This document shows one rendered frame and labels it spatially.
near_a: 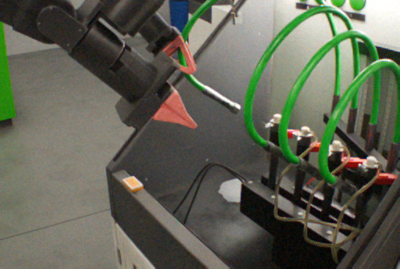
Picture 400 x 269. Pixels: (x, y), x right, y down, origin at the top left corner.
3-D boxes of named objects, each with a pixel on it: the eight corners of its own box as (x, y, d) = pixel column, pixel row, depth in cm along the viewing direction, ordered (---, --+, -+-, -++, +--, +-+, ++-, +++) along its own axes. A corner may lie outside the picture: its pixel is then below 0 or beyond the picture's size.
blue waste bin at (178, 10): (162, 39, 721) (161, -5, 691) (192, 36, 750) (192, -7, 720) (179, 45, 673) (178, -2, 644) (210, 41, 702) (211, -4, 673)
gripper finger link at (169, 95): (214, 121, 57) (163, 80, 52) (179, 161, 57) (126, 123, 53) (197, 105, 63) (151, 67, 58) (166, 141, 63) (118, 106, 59)
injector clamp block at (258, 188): (237, 234, 101) (241, 181, 95) (267, 220, 106) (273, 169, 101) (344, 316, 75) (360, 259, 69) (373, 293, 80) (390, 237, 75)
